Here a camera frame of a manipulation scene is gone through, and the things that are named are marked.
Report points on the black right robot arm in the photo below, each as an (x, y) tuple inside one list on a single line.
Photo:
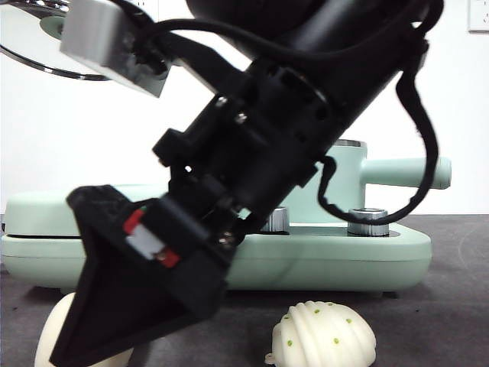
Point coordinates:
[(344, 46)]

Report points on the mint green breakfast maker base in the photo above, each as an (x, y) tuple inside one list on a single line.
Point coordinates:
[(344, 264)]

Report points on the plain white steamed bun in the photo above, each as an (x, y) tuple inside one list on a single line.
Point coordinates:
[(47, 336)]

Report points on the white wall socket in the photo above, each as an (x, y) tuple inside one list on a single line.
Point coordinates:
[(479, 17)]

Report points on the ribbed white bun green dots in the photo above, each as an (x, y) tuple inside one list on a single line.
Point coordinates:
[(324, 336)]

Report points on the glass pot lid green knob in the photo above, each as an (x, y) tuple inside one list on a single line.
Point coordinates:
[(51, 28)]

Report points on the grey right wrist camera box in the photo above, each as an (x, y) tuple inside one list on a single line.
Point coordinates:
[(95, 30)]

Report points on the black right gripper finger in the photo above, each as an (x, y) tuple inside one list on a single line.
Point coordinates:
[(133, 298)]

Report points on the silver control knob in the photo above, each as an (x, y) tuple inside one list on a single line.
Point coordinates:
[(368, 230), (277, 221)]

